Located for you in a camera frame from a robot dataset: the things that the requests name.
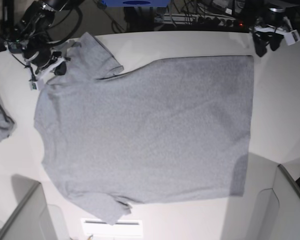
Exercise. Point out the wrist camera, viewer left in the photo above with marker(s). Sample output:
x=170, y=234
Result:
x=37, y=85

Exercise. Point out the gripper body, viewer right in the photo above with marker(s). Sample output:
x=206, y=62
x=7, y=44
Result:
x=283, y=30

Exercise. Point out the black power strip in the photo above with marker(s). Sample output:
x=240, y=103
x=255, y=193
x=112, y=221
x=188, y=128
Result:
x=210, y=20

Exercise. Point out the grey partition panel right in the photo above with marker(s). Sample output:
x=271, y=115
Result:
x=276, y=213

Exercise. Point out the grey partition panel left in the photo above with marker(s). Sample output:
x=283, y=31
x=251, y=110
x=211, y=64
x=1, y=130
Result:
x=33, y=218

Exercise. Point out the gripper body, viewer left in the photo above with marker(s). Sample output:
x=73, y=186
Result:
x=40, y=61

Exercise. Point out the wrist camera, viewer right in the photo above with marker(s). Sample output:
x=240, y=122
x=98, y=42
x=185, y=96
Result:
x=292, y=37

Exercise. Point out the blue box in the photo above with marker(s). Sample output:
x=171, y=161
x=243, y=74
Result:
x=136, y=3

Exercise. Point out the grey partition panel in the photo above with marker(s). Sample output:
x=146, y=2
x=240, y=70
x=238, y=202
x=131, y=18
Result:
x=33, y=218
x=276, y=213

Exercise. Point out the grey T-shirt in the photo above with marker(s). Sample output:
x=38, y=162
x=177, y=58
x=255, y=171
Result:
x=174, y=130

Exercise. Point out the wrist camera, viewer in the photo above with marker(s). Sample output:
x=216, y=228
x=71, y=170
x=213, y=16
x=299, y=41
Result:
x=37, y=85
x=292, y=37

